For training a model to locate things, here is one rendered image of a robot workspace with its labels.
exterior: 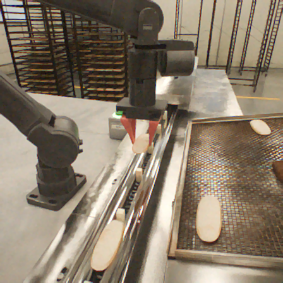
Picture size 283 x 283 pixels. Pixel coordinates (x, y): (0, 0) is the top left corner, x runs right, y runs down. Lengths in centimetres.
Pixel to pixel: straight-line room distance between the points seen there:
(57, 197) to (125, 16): 38
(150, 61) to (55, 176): 30
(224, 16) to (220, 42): 64
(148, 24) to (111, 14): 6
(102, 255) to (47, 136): 23
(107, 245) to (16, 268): 15
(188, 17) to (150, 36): 705
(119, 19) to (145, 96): 14
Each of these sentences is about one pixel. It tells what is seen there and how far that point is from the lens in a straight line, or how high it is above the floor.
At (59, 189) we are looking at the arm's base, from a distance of 55.
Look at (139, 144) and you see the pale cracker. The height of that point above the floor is 93.
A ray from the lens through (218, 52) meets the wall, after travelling 753.
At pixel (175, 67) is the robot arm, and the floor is 109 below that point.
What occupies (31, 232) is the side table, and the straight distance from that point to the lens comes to 52.
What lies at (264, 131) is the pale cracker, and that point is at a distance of 67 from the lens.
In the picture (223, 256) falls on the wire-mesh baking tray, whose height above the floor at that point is 91.
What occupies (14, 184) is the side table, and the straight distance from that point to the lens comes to 66.
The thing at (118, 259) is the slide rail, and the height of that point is 85.
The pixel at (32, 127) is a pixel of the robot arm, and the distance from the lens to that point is 49.
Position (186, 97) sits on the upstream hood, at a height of 91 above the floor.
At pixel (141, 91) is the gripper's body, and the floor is 105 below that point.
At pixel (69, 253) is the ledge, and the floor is 86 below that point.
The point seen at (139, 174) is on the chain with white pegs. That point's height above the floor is 86.
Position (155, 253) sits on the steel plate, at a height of 82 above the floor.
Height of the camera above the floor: 117
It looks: 28 degrees down
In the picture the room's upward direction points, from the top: straight up
